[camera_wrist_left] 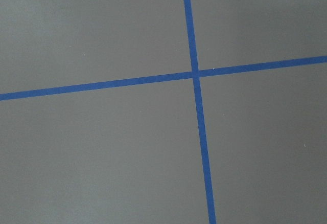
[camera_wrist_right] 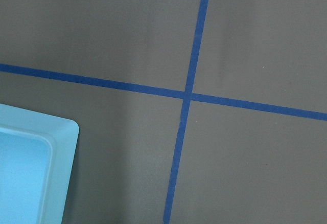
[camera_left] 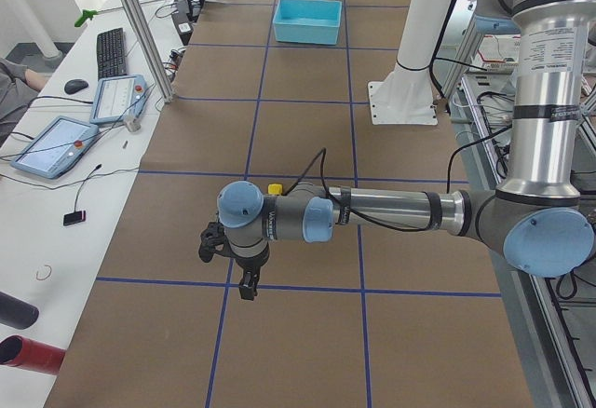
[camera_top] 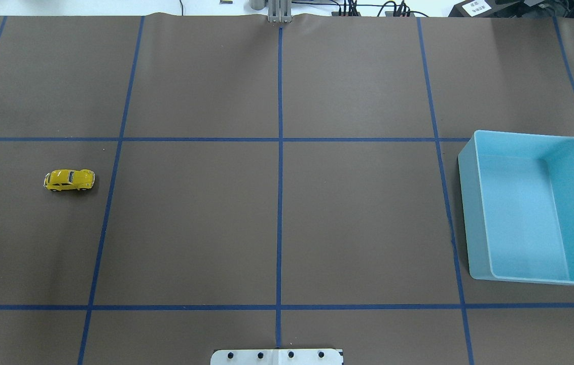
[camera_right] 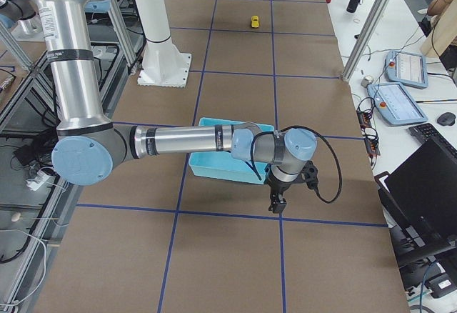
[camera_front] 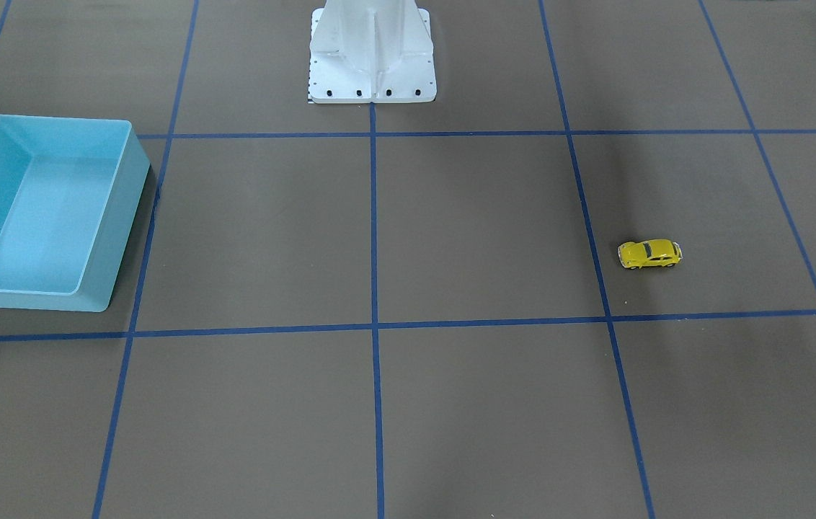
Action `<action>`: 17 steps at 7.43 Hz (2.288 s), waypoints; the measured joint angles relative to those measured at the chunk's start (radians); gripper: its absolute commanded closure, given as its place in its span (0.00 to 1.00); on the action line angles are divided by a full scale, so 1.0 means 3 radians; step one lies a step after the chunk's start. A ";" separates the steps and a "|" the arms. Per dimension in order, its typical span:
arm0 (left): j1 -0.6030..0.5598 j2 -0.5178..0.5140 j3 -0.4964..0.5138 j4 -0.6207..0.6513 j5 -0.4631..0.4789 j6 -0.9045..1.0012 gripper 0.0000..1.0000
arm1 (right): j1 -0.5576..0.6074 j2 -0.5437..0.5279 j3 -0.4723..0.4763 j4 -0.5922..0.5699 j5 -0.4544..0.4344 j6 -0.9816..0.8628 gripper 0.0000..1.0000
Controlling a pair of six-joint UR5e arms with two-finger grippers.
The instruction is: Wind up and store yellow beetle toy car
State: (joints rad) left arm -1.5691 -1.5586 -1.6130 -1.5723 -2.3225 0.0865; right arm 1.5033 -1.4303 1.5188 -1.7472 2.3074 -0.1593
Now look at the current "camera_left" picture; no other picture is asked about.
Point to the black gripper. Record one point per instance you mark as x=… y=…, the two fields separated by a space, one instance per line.
x=251 y=265

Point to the yellow beetle toy car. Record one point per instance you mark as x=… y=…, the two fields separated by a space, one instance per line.
x=275 y=189

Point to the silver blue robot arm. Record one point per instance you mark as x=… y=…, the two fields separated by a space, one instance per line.
x=531 y=218

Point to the small black device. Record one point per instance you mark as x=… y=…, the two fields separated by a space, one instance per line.
x=74 y=217

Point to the upper teach pendant tablet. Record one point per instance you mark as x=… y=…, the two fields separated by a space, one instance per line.
x=118 y=97

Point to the teach pendant tablet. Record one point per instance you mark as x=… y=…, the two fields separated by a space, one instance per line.
x=57 y=148
x=118 y=97

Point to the lower teach pendant tablet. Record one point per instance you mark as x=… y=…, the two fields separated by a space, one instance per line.
x=57 y=148

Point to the black tube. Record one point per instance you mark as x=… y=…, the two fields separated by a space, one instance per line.
x=16 y=313

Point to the red tube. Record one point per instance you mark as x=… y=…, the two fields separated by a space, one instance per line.
x=25 y=353

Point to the black computer mouse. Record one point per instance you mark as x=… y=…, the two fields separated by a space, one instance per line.
x=73 y=86

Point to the light blue plastic bin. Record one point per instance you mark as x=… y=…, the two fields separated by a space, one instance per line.
x=308 y=21

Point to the black keyboard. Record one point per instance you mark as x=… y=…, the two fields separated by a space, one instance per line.
x=110 y=53

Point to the seated person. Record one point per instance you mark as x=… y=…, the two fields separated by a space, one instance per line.
x=19 y=86

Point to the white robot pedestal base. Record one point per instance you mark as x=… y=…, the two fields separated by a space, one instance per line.
x=405 y=97

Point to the green handle tool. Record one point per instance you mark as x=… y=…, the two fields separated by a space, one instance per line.
x=85 y=16

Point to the aluminium frame post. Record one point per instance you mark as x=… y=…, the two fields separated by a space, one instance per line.
x=140 y=27

